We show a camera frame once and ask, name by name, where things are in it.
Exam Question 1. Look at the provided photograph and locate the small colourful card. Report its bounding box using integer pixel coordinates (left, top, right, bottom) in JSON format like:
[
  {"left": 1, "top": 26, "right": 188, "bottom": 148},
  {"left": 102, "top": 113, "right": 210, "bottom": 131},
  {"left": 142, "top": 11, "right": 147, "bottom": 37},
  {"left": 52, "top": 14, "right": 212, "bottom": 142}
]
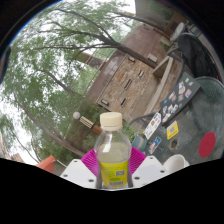
[{"left": 148, "top": 135, "right": 163, "bottom": 155}]

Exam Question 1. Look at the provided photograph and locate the tape ring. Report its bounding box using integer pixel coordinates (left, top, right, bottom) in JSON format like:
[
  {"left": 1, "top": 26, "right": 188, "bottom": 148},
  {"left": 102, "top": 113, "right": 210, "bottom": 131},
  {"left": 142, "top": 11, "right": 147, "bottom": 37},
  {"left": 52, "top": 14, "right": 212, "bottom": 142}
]
[{"left": 168, "top": 139, "right": 179, "bottom": 151}]

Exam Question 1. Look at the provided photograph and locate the small yellow card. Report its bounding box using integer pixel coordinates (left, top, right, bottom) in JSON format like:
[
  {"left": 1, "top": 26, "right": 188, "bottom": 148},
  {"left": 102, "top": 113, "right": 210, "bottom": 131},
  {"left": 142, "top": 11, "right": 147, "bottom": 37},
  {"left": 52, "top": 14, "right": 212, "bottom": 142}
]
[{"left": 166, "top": 120, "right": 180, "bottom": 140}]

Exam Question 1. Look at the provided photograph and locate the flat round red coaster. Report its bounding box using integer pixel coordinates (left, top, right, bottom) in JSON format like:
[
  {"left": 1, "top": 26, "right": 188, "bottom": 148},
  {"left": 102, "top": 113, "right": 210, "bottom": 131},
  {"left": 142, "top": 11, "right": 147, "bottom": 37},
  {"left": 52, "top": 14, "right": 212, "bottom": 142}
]
[{"left": 198, "top": 131, "right": 217, "bottom": 159}]

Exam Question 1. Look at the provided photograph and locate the black laptop with stickers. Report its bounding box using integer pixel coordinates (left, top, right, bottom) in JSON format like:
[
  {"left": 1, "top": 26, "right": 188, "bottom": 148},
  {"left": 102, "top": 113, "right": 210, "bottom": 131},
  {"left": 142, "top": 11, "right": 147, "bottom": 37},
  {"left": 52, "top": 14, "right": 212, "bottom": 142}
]
[{"left": 159, "top": 71, "right": 202, "bottom": 125}]

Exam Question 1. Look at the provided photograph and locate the clear bottle with yellow label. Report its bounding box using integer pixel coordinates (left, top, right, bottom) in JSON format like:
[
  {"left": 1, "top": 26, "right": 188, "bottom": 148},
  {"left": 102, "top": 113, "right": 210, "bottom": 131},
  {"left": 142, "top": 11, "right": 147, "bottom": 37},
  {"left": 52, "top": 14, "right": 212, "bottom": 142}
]
[{"left": 93, "top": 111, "right": 133, "bottom": 190}]

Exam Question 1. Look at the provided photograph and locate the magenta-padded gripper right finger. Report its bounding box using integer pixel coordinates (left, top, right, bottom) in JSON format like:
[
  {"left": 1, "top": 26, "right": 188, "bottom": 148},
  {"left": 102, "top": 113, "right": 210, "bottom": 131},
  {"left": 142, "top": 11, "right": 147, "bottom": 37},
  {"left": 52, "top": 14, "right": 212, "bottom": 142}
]
[{"left": 128, "top": 147, "right": 167, "bottom": 189}]

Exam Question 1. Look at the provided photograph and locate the dark-trunk tree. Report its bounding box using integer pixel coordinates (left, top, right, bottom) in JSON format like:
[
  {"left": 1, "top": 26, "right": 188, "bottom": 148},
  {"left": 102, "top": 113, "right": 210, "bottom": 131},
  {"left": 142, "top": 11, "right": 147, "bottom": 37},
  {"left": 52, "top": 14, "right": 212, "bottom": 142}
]
[{"left": 33, "top": 8, "right": 158, "bottom": 69}]

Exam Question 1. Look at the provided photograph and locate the small round side table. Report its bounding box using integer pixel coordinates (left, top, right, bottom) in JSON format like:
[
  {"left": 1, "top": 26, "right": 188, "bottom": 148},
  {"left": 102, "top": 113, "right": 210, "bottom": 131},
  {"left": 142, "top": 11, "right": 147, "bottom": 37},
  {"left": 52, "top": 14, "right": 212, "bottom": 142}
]
[{"left": 169, "top": 21, "right": 187, "bottom": 43}]

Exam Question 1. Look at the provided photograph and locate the white mug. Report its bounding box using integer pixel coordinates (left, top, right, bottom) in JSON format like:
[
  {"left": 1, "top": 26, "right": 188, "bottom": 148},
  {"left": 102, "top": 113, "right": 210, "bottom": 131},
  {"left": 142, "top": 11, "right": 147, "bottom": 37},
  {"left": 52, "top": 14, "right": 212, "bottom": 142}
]
[{"left": 162, "top": 153, "right": 190, "bottom": 174}]

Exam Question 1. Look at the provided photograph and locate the grey wall box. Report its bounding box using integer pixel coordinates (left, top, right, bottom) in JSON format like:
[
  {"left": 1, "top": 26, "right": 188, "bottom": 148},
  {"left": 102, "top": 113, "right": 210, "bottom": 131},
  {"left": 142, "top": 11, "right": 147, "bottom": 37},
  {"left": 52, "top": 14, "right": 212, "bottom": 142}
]
[{"left": 147, "top": 53, "right": 159, "bottom": 64}]

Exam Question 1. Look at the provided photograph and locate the leaning tree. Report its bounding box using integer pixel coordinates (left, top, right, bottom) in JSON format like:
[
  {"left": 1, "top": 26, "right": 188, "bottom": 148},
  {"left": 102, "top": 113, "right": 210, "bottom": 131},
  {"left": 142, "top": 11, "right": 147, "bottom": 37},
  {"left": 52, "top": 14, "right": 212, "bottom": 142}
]
[{"left": 13, "top": 89, "right": 88, "bottom": 158}]

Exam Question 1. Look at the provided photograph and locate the low stone basin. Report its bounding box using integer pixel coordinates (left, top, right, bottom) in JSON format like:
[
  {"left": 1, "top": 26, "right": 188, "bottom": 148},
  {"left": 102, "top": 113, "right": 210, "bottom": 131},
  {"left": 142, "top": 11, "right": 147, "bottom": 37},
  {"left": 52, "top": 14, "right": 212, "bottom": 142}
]
[{"left": 144, "top": 56, "right": 176, "bottom": 116}]

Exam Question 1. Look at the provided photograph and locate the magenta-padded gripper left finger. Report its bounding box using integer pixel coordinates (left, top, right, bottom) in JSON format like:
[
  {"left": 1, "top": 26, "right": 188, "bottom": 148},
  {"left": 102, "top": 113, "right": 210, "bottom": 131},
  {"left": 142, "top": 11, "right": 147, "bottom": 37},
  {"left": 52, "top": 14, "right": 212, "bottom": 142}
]
[{"left": 59, "top": 148, "right": 100, "bottom": 190}]

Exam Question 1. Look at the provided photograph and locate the white sticker sheet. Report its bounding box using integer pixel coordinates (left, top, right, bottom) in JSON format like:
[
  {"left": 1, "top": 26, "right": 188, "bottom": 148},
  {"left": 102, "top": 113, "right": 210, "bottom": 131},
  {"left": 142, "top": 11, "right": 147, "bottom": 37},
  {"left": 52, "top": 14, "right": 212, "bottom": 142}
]
[{"left": 143, "top": 111, "right": 163, "bottom": 140}]

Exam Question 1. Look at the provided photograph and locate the wooden lamp post with globe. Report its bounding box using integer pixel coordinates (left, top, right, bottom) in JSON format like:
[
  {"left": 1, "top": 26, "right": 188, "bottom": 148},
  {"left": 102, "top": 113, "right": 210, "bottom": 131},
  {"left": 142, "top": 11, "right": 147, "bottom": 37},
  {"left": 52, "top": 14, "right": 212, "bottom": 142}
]
[{"left": 72, "top": 111, "right": 103, "bottom": 135}]

